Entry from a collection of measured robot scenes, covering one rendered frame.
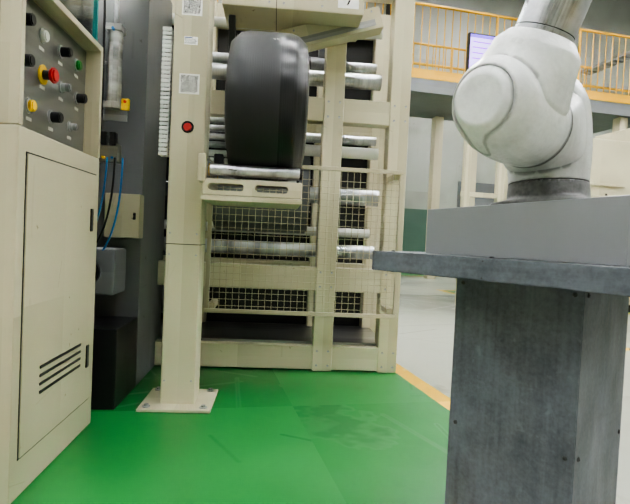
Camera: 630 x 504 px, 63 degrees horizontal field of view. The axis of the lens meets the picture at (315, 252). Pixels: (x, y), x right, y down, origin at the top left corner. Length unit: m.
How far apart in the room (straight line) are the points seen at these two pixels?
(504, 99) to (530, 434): 0.60
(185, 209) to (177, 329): 0.46
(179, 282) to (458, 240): 1.24
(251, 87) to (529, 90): 1.14
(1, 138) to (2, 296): 0.36
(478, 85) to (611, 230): 0.31
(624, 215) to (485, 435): 0.49
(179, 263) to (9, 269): 0.77
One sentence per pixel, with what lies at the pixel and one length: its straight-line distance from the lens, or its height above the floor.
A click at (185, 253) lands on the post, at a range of 2.00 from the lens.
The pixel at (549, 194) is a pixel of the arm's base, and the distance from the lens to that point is 1.08.
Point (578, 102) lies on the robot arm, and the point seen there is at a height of 0.95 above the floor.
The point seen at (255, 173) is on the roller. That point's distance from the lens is 1.91.
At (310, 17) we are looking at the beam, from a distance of 2.49.
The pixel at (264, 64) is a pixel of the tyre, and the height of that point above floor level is 1.25.
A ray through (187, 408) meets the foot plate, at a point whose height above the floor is 0.01.
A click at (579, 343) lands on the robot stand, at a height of 0.51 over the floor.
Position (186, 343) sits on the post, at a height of 0.24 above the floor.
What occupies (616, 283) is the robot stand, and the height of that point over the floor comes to 0.63.
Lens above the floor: 0.67
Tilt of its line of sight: 2 degrees down
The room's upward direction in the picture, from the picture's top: 3 degrees clockwise
